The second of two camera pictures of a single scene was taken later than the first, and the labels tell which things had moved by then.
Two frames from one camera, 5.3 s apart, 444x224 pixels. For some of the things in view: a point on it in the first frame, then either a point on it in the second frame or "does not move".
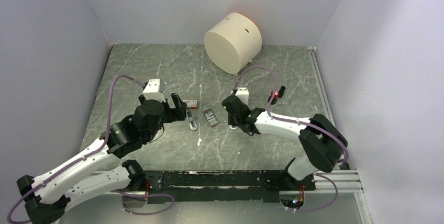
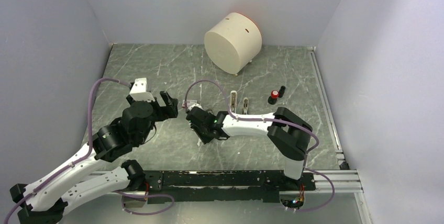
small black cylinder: (281, 91) does not move
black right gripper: (231, 121) → (204, 140)
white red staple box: (192, 103) does not move
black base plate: (227, 187) does not move
